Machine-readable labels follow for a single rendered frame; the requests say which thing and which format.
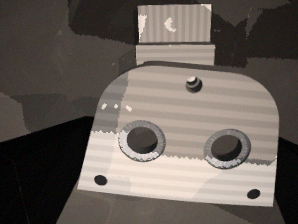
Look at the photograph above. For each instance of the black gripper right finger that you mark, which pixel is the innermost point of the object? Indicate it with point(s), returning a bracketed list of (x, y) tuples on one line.
[(286, 181)]

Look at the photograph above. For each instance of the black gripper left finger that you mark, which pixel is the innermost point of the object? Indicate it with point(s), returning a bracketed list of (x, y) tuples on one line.
[(38, 171)]

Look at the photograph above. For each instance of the beige plate with two round holes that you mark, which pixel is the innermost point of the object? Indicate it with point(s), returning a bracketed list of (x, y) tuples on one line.
[(187, 118)]

